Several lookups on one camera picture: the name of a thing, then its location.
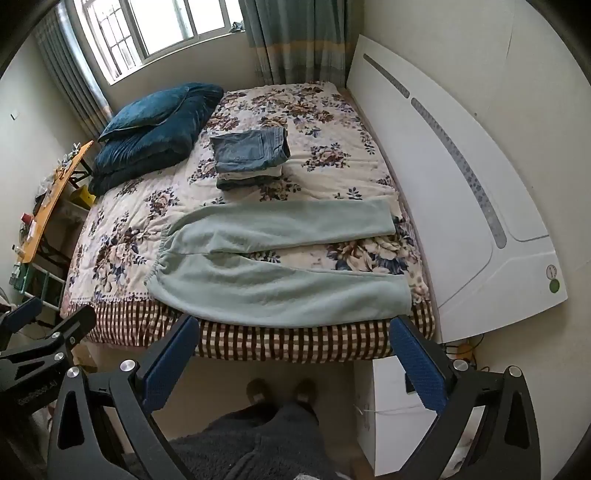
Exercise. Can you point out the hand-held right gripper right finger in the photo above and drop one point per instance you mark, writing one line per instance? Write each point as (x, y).
(422, 369)

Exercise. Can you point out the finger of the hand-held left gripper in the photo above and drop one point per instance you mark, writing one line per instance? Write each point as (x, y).
(69, 328)
(23, 314)

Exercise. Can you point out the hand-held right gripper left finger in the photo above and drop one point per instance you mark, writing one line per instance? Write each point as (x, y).
(168, 364)

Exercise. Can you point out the light green fleece pants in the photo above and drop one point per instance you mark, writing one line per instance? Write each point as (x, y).
(277, 286)

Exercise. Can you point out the folded dark pants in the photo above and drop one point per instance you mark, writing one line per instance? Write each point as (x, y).
(235, 183)

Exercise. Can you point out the folded cream pants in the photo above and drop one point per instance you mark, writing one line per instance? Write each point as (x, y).
(261, 174)

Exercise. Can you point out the green storage crate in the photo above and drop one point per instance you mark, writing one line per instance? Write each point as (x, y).
(18, 277)

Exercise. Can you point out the yellow power strip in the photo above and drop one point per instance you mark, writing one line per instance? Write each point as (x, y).
(461, 351)

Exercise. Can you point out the white nightstand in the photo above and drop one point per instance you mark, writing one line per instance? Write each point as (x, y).
(388, 415)

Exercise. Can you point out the dark slipper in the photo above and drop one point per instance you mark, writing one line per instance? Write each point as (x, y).
(304, 391)
(257, 392)

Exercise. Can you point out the red cup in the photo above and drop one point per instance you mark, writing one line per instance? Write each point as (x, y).
(26, 218)

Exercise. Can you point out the floral blanket with plaid border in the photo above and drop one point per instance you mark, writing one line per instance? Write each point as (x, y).
(138, 240)

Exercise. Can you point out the person's dark grey trousers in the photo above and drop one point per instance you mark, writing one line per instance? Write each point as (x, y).
(258, 443)

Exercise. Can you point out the orange wooden desk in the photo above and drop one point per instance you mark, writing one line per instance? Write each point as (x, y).
(51, 198)

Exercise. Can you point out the yellow box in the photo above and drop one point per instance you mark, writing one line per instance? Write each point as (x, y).
(84, 196)

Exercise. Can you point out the white bed headboard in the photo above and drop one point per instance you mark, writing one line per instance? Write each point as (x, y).
(438, 184)

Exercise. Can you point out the dark blue velvet pillow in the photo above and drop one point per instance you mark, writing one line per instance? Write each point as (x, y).
(138, 113)

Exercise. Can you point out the folded blue jeans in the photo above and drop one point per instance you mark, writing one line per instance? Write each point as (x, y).
(249, 147)

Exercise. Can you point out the narrow teal striped curtain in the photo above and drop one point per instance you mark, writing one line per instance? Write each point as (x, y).
(74, 78)

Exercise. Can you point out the window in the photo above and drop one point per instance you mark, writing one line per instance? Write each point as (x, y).
(161, 32)

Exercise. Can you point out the wide teal striped curtain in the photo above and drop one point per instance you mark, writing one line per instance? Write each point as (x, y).
(300, 37)

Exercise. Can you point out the white wall socket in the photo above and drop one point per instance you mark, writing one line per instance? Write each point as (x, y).
(16, 114)

